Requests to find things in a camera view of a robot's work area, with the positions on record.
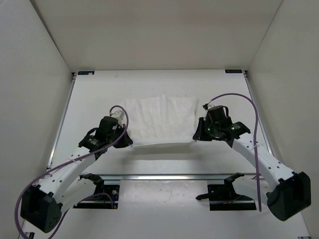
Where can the right blue corner label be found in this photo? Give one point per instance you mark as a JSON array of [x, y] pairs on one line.
[[233, 71]]

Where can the left blue corner label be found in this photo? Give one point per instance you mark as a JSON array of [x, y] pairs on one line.
[[86, 73]]

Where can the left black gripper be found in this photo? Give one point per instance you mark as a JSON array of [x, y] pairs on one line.
[[126, 141]]

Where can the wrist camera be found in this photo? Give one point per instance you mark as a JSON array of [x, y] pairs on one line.
[[119, 115], [208, 105]]

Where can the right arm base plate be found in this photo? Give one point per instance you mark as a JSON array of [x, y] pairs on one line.
[[222, 199]]

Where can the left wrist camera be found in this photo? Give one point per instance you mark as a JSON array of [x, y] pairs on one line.
[[119, 115]]

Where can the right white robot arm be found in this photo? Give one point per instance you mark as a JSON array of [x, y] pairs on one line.
[[284, 191]]

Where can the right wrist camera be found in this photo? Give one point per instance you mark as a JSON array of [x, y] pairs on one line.
[[208, 105]]

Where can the white pleated skirt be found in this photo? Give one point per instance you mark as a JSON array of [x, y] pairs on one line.
[[161, 121]]

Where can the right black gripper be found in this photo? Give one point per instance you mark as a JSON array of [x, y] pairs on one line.
[[200, 135]]

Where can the blue corner label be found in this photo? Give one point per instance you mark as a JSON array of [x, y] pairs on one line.
[[233, 71], [86, 73]]

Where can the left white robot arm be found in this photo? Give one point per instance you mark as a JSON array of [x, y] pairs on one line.
[[45, 201]]

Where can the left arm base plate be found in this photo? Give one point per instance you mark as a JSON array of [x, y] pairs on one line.
[[106, 198]]

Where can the aluminium front rail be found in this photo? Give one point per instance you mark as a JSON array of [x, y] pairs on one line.
[[163, 177]]

